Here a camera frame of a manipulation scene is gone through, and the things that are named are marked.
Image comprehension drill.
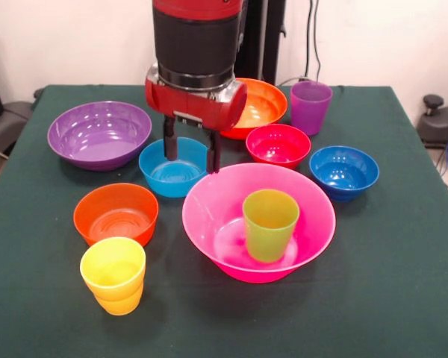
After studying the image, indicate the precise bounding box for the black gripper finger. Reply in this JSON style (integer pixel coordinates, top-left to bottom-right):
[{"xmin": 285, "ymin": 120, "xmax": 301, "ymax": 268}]
[
  {"xmin": 205, "ymin": 129, "xmax": 223, "ymax": 175},
  {"xmin": 162, "ymin": 114, "xmax": 179, "ymax": 162}
]

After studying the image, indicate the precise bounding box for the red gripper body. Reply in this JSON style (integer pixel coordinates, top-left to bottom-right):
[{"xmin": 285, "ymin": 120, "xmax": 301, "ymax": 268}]
[{"xmin": 144, "ymin": 63, "xmax": 249, "ymax": 131}]

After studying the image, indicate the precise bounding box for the light blue bowl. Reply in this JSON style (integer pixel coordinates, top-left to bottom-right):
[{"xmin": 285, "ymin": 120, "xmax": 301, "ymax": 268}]
[{"xmin": 138, "ymin": 136, "xmax": 213, "ymax": 198}]

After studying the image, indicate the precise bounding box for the large pink bowl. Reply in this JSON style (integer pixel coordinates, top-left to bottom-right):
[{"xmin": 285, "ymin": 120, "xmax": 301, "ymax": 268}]
[{"xmin": 181, "ymin": 162, "xmax": 337, "ymax": 284}]

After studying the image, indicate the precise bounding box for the large purple bowl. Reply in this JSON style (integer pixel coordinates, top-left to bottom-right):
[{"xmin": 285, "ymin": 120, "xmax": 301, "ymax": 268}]
[{"xmin": 46, "ymin": 100, "xmax": 153, "ymax": 172}]

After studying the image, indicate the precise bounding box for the green cup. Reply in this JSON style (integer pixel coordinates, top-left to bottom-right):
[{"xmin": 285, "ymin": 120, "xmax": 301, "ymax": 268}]
[{"xmin": 242, "ymin": 189, "xmax": 301, "ymax": 264}]

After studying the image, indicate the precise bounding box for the dark blue bowl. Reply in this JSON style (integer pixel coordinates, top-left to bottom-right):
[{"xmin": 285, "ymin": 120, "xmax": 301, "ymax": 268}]
[{"xmin": 308, "ymin": 145, "xmax": 380, "ymax": 204}]

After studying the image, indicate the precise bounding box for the small red bowl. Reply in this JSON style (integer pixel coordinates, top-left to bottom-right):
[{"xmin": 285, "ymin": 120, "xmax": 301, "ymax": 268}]
[{"xmin": 245, "ymin": 124, "xmax": 312, "ymax": 171}]

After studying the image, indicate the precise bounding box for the large orange bowl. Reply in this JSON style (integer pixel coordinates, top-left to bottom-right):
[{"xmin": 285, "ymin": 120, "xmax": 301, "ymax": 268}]
[{"xmin": 220, "ymin": 77, "xmax": 289, "ymax": 141}]

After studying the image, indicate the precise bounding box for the small orange-red bowl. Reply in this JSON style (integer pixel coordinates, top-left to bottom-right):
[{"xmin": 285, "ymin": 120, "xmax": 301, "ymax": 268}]
[{"xmin": 72, "ymin": 182, "xmax": 160, "ymax": 248}]

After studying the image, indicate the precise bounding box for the purple cup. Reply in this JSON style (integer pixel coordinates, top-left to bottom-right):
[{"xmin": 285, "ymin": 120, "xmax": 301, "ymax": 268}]
[{"xmin": 290, "ymin": 81, "xmax": 334, "ymax": 136}]

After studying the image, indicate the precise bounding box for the yellow cup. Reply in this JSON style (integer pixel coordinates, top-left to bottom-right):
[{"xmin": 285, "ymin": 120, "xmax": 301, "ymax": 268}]
[{"xmin": 79, "ymin": 236, "xmax": 147, "ymax": 317}]

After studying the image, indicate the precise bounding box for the black stand base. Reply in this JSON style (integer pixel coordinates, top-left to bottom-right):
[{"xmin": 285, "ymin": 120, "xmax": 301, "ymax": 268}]
[{"xmin": 0, "ymin": 101, "xmax": 35, "ymax": 156}]

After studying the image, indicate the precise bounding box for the dark green table cloth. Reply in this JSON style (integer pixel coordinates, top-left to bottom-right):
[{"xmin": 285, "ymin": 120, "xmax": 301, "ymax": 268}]
[{"xmin": 0, "ymin": 84, "xmax": 448, "ymax": 358}]

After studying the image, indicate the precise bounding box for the black stand with knob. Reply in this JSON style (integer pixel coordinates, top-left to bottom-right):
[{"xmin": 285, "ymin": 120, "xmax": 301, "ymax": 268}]
[{"xmin": 417, "ymin": 94, "xmax": 448, "ymax": 148}]

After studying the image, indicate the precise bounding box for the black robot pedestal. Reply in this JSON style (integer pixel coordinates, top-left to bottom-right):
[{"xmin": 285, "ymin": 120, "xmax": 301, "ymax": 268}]
[{"xmin": 233, "ymin": 0, "xmax": 287, "ymax": 87}]

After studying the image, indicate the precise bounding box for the thin black wall cable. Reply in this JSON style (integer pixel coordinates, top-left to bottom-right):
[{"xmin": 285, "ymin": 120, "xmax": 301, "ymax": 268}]
[
  {"xmin": 313, "ymin": 0, "xmax": 322, "ymax": 82},
  {"xmin": 305, "ymin": 0, "xmax": 314, "ymax": 81}
]

